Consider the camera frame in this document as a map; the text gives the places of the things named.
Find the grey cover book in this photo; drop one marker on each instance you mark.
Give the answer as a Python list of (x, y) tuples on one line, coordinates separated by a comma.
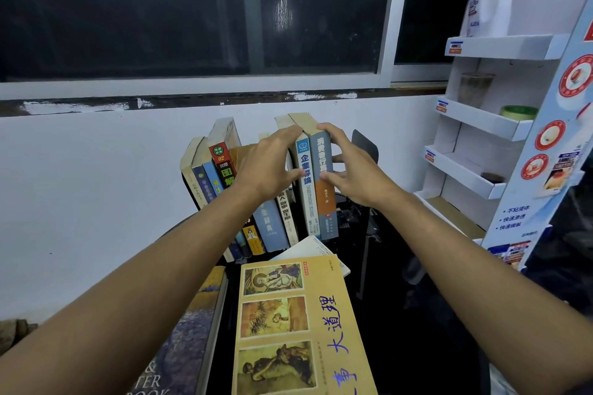
[(187, 163)]

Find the large grey-teal book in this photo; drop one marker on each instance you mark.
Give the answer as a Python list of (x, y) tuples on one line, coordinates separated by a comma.
[(329, 223)]

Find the row of books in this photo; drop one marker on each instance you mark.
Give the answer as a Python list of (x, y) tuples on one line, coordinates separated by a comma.
[(366, 142)]

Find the clear glass cup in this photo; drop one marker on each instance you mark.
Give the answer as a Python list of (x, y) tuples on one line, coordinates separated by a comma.
[(476, 90)]

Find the round black table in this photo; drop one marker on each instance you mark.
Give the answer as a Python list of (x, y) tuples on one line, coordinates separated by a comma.
[(403, 316)]

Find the Van Gogh cover handbook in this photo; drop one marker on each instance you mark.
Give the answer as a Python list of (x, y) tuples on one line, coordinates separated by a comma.
[(185, 344)]

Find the green tape roll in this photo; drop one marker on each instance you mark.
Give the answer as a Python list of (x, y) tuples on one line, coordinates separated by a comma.
[(519, 112)]

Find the person's left forearm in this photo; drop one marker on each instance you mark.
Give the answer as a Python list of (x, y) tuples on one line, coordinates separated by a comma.
[(116, 306)]

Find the aluminium frame window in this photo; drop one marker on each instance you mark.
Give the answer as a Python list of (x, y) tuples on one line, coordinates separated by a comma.
[(185, 15)]

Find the cream book with barcode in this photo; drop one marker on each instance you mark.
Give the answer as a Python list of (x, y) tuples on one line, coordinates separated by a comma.
[(287, 219)]

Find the small dark brown lid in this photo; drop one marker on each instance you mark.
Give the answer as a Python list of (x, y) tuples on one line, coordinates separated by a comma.
[(492, 177)]

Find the person's right forearm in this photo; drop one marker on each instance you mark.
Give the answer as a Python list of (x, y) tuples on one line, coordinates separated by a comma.
[(486, 293)]

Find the person's left hand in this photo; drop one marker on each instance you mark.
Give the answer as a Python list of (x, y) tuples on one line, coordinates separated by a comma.
[(264, 168)]

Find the yellow book with blue spine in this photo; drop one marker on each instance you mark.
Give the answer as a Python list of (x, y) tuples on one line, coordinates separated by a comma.
[(201, 182)]

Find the lavender Hanyu Pinyin dictionary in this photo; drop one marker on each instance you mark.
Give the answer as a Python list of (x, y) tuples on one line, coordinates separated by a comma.
[(271, 228)]

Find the orange illustrated cover book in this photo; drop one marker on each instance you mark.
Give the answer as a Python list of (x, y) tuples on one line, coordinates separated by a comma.
[(222, 158)]

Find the Understanding Business textbook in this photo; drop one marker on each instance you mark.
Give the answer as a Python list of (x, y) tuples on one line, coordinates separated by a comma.
[(308, 195)]

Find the person's right hand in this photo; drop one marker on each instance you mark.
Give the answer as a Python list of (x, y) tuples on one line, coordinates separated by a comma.
[(366, 182)]

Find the light blue thin booklet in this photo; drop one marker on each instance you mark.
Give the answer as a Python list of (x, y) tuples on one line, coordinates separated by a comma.
[(310, 253)]

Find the yellow book with black characters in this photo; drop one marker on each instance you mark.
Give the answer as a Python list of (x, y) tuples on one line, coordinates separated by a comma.
[(315, 339)]

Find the brown crumpled rag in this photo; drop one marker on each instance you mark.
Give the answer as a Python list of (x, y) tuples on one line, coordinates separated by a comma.
[(16, 334)]

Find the white cardboard display stand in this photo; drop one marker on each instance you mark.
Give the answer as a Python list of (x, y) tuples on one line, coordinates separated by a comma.
[(482, 119)]

